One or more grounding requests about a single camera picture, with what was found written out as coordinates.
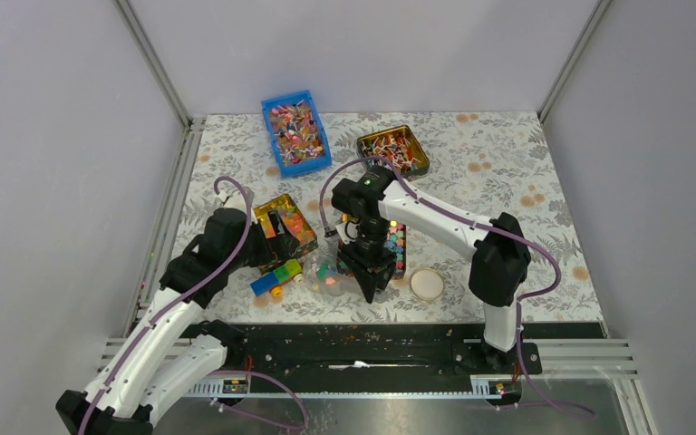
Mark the gold tin star candies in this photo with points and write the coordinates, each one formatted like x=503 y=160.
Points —
x=395 y=242

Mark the white round jar lid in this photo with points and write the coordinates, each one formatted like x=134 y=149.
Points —
x=427 y=284

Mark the blue plastic candy bin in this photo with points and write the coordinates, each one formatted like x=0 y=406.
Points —
x=298 y=138

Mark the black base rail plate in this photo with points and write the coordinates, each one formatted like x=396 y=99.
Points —
x=370 y=358

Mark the gold tin with lollipops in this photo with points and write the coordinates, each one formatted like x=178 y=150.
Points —
x=399 y=146

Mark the gold tin pastel candies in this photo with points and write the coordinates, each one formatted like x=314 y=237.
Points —
x=295 y=221

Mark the colourful toy block truck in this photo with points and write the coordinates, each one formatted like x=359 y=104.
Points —
x=289 y=271

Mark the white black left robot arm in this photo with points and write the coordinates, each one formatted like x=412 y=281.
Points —
x=137 y=387

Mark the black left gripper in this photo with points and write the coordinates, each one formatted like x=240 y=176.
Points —
x=279 y=247

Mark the floral tablecloth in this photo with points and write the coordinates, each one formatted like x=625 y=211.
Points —
x=485 y=162

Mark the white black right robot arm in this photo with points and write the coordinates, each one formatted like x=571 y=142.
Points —
x=495 y=247

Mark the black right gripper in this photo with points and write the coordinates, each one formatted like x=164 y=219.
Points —
x=360 y=263

